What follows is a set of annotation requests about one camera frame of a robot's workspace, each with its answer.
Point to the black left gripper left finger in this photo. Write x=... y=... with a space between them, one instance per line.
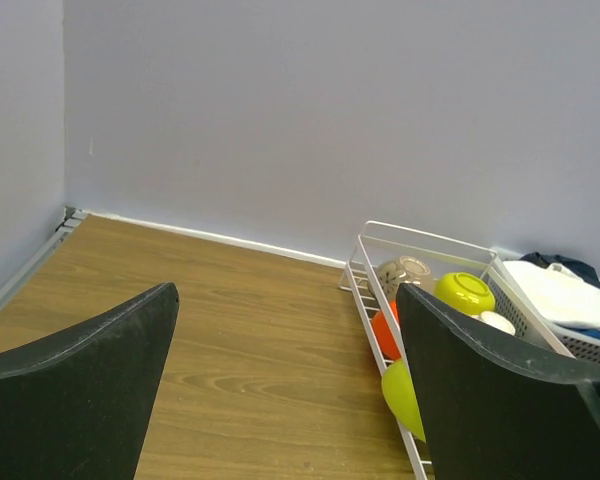
x=76 y=404

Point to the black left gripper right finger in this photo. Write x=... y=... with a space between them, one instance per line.
x=494 y=406

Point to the lime green bowl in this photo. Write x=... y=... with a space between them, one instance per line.
x=465 y=292
x=399 y=394

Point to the white bowl orange pattern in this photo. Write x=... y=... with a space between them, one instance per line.
x=496 y=321

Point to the lime green bowl front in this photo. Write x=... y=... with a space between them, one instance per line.
x=399 y=394

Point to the grey perforated laundry basket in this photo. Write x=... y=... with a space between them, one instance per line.
x=531 y=326

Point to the white folded towel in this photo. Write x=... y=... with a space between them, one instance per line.
x=559 y=297

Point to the dark blue cloth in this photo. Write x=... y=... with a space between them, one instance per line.
x=580 y=269

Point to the beige floral ceramic bowl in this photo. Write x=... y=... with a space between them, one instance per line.
x=404 y=269

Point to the white wire dish rack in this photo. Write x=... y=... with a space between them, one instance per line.
x=379 y=242

